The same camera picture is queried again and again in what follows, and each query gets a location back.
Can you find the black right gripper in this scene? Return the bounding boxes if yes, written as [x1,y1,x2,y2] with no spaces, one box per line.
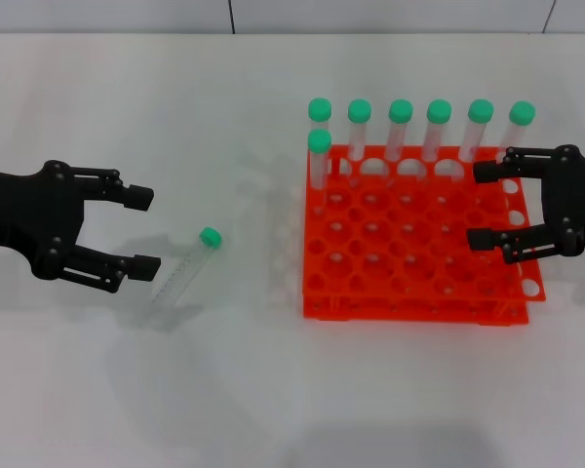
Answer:
[466,143,585,266]

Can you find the green-capped clear test tube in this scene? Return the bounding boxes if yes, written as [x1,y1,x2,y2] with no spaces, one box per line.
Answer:
[308,129,333,192]
[384,98,414,165]
[457,98,495,165]
[494,100,537,160]
[347,98,373,165]
[421,98,452,165]
[307,97,333,133]

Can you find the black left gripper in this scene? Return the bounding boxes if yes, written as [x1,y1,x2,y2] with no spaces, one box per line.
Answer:
[0,160,163,295]

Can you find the orange plastic test tube rack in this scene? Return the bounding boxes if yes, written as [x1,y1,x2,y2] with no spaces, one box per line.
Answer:
[301,144,548,327]

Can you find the green-capped graduated test tube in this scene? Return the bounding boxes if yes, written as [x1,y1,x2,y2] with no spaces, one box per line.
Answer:
[150,226,223,308]

